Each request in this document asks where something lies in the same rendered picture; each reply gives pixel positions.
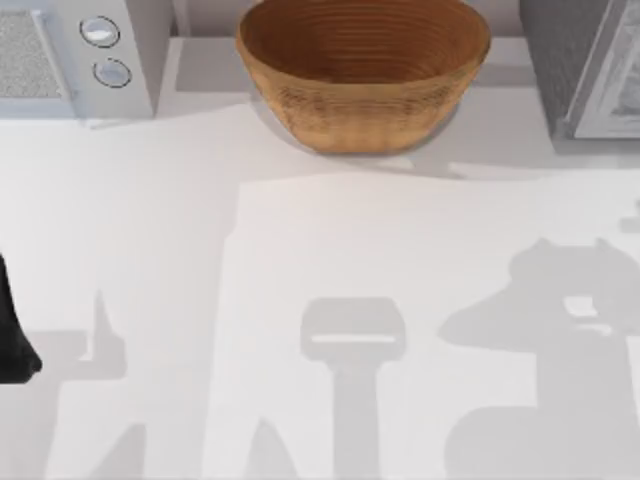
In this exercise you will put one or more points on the brown woven basket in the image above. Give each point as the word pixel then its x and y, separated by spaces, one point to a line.
pixel 360 75

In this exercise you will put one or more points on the round microwave knob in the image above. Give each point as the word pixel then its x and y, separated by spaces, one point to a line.
pixel 112 72
pixel 99 31

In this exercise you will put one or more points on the pale microwave oven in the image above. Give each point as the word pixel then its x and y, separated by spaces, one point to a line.
pixel 70 95

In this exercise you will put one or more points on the grey cabinet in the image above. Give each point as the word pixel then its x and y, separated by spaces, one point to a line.
pixel 555 65

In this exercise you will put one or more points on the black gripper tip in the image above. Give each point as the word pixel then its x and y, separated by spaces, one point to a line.
pixel 12 350

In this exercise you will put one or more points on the grey cabinet door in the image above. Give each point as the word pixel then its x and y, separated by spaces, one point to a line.
pixel 607 80

